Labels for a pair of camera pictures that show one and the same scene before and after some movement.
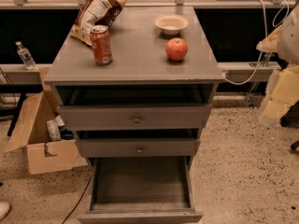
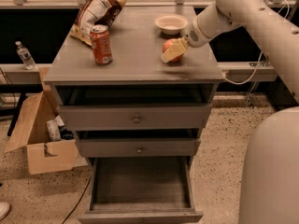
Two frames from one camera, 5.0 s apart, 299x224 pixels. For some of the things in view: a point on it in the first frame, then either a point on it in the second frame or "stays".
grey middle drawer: (137, 147) stays
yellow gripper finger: (282, 93) to (193, 36)
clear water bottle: (25, 56) stays
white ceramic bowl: (171, 23) stays
